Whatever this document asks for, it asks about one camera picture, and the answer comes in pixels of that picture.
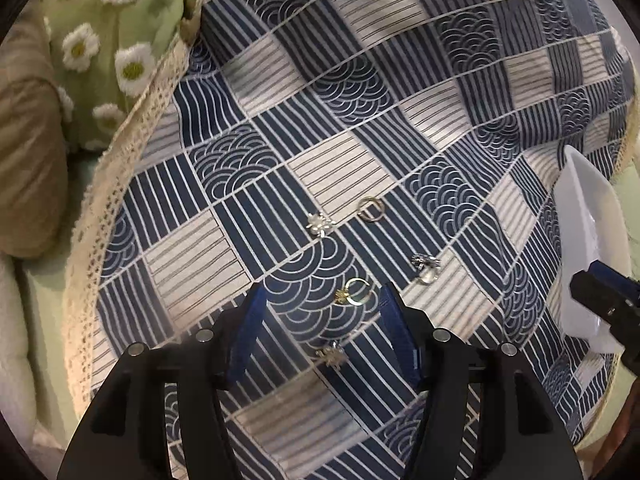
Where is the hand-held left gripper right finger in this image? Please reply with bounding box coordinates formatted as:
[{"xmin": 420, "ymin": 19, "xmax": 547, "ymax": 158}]
[{"xmin": 378, "ymin": 283, "xmax": 585, "ymax": 480}]

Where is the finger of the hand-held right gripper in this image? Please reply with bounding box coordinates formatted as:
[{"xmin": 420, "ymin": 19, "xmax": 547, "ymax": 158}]
[{"xmin": 569, "ymin": 260, "xmax": 640, "ymax": 347}]

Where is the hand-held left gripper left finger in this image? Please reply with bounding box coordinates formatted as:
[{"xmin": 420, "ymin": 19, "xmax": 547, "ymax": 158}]
[{"xmin": 57, "ymin": 283, "xmax": 269, "ymax": 480}]

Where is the white plastic tray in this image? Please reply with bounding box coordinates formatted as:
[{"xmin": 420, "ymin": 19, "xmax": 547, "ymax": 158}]
[{"xmin": 555, "ymin": 145, "xmax": 633, "ymax": 356}]

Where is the gold flower ring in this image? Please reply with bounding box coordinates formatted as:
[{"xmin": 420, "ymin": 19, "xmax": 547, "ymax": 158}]
[{"xmin": 334, "ymin": 278, "xmax": 372, "ymax": 307}]

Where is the silver flower ring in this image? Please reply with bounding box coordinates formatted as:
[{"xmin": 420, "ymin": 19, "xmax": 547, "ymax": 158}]
[{"xmin": 315, "ymin": 341, "xmax": 347, "ymax": 371}]

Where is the silver gemstone ring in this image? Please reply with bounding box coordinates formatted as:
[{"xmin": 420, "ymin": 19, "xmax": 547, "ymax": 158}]
[{"xmin": 411, "ymin": 253, "xmax": 442, "ymax": 285}]

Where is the plain gold ring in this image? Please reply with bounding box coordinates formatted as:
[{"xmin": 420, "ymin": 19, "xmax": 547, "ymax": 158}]
[{"xmin": 357, "ymin": 197, "xmax": 384, "ymax": 222}]

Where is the white flower ring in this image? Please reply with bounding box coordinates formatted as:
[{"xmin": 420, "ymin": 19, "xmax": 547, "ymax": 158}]
[{"xmin": 306, "ymin": 213, "xmax": 335, "ymax": 238}]

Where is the blue patterned tablecloth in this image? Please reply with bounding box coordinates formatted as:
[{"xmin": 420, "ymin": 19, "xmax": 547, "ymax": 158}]
[{"xmin": 64, "ymin": 0, "xmax": 640, "ymax": 480}]

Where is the brown cushion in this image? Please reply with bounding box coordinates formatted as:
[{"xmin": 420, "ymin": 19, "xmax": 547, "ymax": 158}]
[{"xmin": 0, "ymin": 14, "xmax": 69, "ymax": 260}]

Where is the green daisy pillow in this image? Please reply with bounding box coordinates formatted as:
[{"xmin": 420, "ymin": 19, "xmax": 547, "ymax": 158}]
[{"xmin": 36, "ymin": 0, "xmax": 202, "ymax": 153}]

